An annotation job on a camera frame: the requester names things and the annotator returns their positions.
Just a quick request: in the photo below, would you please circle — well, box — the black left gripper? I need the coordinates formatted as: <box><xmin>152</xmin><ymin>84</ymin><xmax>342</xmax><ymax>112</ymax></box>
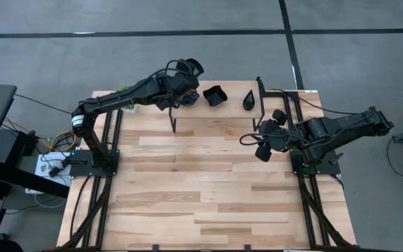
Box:
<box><xmin>155</xmin><ymin>72</ymin><xmax>200</xmax><ymax>111</ymax></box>

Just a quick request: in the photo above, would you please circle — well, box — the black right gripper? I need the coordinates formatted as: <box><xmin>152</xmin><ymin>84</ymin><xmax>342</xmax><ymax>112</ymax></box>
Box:
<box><xmin>255</xmin><ymin>118</ymin><xmax>299</xmax><ymax>163</ymax></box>

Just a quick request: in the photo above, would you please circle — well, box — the green plant in white pot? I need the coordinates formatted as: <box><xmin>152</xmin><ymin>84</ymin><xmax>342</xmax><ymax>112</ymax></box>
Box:
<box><xmin>117</xmin><ymin>83</ymin><xmax>139</xmax><ymax>113</ymax></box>

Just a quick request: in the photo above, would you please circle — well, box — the raised wooden shelf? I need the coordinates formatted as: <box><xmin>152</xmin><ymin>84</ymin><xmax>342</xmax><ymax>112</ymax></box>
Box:
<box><xmin>171</xmin><ymin>80</ymin><xmax>264</xmax><ymax>119</ymax></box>

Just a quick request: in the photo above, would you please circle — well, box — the white paper sheet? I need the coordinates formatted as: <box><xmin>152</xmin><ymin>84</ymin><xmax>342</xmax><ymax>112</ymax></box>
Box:
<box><xmin>34</xmin><ymin>151</ymin><xmax>73</xmax><ymax>188</ymax></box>

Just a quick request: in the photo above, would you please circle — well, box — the white power strip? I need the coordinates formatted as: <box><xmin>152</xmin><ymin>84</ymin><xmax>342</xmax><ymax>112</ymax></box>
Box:
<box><xmin>24</xmin><ymin>186</ymin><xmax>50</xmax><ymax>196</ymax></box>

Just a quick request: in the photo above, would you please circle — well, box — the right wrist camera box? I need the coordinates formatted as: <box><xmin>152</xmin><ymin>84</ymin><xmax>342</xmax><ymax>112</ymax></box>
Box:
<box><xmin>271</xmin><ymin>108</ymin><xmax>288</xmax><ymax>127</ymax></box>

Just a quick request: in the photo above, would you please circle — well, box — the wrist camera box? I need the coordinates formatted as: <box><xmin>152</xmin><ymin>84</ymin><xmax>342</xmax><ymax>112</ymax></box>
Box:
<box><xmin>271</xmin><ymin>108</ymin><xmax>288</xmax><ymax>127</ymax></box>
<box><xmin>175</xmin><ymin>57</ymin><xmax>205</xmax><ymax>78</ymax></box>

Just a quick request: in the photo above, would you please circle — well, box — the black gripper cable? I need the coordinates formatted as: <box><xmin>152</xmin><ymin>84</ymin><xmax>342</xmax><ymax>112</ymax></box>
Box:
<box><xmin>148</xmin><ymin>59</ymin><xmax>192</xmax><ymax>81</ymax></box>

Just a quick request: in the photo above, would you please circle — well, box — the black aluminium table frame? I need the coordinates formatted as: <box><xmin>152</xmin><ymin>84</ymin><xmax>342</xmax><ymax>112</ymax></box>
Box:
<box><xmin>283</xmin><ymin>90</ymin><xmax>357</xmax><ymax>250</ymax></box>
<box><xmin>57</xmin><ymin>108</ymin><xmax>122</xmax><ymax>250</ymax></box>

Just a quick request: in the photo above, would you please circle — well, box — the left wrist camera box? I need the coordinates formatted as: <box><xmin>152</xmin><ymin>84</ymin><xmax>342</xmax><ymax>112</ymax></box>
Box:
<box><xmin>175</xmin><ymin>57</ymin><xmax>205</xmax><ymax>78</ymax></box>

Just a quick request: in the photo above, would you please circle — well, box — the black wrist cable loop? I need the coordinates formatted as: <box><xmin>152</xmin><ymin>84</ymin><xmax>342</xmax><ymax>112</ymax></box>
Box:
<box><xmin>239</xmin><ymin>132</ymin><xmax>264</xmax><ymax>146</ymax></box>

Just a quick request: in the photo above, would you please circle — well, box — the black metal shelf frame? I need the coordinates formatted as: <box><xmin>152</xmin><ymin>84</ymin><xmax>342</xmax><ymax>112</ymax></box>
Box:
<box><xmin>166</xmin><ymin>76</ymin><xmax>266</xmax><ymax>133</ymax></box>

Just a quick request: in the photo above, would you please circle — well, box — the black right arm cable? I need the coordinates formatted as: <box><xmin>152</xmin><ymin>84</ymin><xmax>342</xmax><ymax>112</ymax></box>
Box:
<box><xmin>267</xmin><ymin>87</ymin><xmax>362</xmax><ymax>116</ymax></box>

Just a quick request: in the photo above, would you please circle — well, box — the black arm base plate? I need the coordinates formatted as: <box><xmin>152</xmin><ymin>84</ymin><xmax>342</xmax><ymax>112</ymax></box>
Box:
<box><xmin>69</xmin><ymin>149</ymin><xmax>121</xmax><ymax>178</ymax></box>
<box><xmin>289</xmin><ymin>146</ymin><xmax>341</xmax><ymax>176</ymax></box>

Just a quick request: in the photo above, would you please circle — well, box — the yellow cable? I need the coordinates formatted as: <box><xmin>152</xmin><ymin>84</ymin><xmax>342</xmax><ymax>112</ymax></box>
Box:
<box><xmin>49</xmin><ymin>129</ymin><xmax>79</xmax><ymax>152</ymax></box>

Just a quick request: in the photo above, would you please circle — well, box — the black table-side cable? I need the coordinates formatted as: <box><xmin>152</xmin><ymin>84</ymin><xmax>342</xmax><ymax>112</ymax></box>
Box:
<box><xmin>69</xmin><ymin>174</ymin><xmax>92</xmax><ymax>241</ymax></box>

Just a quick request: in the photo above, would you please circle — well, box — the white floor cable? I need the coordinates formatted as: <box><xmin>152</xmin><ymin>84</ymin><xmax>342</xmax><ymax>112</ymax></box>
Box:
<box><xmin>32</xmin><ymin>193</ymin><xmax>69</xmax><ymax>210</ymax></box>

